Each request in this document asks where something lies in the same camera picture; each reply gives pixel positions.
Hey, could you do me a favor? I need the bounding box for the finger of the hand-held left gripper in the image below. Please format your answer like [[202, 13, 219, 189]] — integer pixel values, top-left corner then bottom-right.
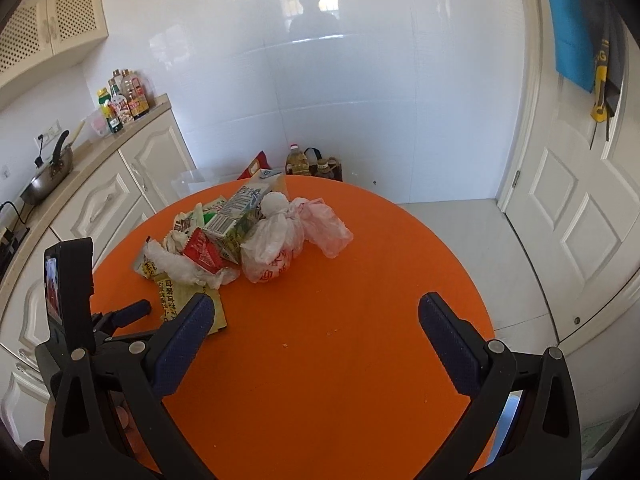
[[92, 330, 162, 357], [90, 298, 153, 336]]

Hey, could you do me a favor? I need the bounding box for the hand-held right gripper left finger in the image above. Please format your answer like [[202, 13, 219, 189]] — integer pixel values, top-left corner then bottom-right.
[[49, 292, 251, 480]]

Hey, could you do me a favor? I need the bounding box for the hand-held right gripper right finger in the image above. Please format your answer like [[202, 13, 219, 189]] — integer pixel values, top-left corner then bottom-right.
[[418, 291, 583, 480]]

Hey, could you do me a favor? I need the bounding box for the pale yellow wrapper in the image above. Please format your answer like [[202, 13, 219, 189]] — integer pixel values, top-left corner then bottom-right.
[[157, 280, 227, 335]]

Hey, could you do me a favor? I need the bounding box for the yellow packet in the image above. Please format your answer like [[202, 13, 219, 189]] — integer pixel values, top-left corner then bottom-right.
[[134, 255, 166, 281]]

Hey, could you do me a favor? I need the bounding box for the white plastic bin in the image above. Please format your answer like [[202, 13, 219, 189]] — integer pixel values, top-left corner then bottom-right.
[[492, 390, 527, 466]]

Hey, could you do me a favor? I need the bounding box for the red packet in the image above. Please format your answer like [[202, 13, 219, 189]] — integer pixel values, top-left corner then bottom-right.
[[181, 227, 224, 274]]

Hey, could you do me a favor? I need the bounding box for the white bag red print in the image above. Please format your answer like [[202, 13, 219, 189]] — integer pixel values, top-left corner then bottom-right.
[[241, 191, 306, 285]]

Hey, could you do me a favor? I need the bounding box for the milk carton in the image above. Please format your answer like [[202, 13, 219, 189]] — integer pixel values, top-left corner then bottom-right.
[[202, 175, 288, 263]]

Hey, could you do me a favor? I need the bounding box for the pink translucent plastic bag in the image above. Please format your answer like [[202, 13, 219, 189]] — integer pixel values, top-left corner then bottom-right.
[[292, 197, 354, 260]]

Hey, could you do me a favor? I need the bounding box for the person's left hand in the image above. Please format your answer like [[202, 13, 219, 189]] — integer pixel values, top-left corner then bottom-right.
[[111, 390, 138, 438]]

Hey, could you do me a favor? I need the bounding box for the black induction cooktop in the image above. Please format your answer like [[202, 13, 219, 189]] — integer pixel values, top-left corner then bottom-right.
[[0, 227, 31, 281]]

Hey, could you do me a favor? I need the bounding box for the cream kitchen base cabinet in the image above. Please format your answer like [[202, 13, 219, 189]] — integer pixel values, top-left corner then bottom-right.
[[0, 94, 198, 448]]

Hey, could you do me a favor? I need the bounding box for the orange round table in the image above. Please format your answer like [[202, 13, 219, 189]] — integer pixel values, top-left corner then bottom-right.
[[90, 175, 497, 480]]

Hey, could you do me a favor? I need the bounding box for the clear plastic storage box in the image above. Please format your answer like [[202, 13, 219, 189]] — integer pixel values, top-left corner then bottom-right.
[[171, 169, 221, 206]]

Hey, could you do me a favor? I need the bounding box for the clear plastic container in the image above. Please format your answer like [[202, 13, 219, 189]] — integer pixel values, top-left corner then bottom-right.
[[86, 107, 113, 139]]

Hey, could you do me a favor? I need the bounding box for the red white pouch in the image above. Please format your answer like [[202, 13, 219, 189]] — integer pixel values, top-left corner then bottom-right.
[[107, 95, 135, 127]]

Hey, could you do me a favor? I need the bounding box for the green patterned stool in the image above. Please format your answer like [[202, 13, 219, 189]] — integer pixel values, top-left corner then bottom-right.
[[580, 410, 640, 467]]

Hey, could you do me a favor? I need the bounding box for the white panel door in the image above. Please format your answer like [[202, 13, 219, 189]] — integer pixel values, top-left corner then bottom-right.
[[502, 0, 640, 341]]

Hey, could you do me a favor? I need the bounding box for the cooking oil bottle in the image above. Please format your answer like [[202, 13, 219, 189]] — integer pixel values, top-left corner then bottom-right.
[[285, 144, 308, 176]]

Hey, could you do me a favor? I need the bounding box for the black bag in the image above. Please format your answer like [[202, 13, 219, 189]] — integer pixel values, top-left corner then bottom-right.
[[302, 147, 345, 182]]

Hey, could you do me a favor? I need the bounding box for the cream lattice door cabinet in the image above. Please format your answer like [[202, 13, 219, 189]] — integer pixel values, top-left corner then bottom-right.
[[0, 0, 110, 108]]

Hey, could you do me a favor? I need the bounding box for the grey apron yellow trim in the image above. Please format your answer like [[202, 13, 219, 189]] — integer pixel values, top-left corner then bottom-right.
[[587, 0, 628, 150]]

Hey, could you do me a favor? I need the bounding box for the blue apron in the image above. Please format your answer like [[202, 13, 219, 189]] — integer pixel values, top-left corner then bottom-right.
[[545, 0, 598, 93]]

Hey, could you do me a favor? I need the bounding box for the black power cable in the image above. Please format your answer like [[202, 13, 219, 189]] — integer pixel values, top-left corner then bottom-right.
[[0, 201, 27, 233]]

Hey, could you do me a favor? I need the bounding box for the steel wok black handle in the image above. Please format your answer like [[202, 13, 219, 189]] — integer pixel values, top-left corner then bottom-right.
[[20, 130, 76, 206]]

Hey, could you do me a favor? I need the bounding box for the white wall socket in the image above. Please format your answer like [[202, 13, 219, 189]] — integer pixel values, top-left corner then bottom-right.
[[34, 120, 62, 147]]

